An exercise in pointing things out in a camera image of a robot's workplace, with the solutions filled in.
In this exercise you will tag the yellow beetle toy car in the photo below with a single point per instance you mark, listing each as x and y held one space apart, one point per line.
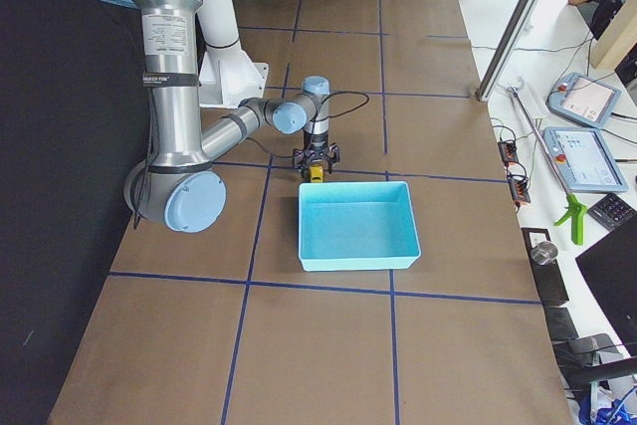
316 174

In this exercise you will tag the black laptop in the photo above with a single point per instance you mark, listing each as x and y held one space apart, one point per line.
609 270

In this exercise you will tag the upper teach pendant tablet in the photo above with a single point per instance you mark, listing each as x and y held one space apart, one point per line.
583 100

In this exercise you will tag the upper orange black connector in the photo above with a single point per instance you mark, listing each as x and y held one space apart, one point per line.
508 151

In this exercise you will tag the lower orange black connector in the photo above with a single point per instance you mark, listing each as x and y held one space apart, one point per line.
519 188

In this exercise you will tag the teach pendant tablet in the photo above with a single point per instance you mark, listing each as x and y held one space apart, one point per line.
584 160
583 100

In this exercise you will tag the green handled reach grabber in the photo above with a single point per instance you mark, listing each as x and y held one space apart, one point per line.
575 211

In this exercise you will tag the silver metal cup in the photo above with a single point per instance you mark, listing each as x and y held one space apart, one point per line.
543 253

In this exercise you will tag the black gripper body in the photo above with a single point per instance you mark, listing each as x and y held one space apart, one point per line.
316 141

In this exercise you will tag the black box under cup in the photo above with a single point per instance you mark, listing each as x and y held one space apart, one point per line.
548 279

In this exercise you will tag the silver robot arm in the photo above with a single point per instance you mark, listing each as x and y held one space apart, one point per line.
175 185

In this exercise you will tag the orange black connector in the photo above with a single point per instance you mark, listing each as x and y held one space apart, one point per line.
519 188
508 151

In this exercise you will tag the aluminium frame post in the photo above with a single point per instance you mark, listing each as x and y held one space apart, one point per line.
520 16

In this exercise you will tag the black calculator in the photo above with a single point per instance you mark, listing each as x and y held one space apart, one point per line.
611 212

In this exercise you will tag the white pillar with base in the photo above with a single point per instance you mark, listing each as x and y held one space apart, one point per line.
227 75

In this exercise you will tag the lower teach pendant tablet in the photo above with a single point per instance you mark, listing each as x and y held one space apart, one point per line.
584 160

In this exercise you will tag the light blue plastic bin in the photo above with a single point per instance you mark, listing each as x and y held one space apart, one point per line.
357 226

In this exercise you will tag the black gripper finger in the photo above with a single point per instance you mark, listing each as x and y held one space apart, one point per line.
300 161
331 156

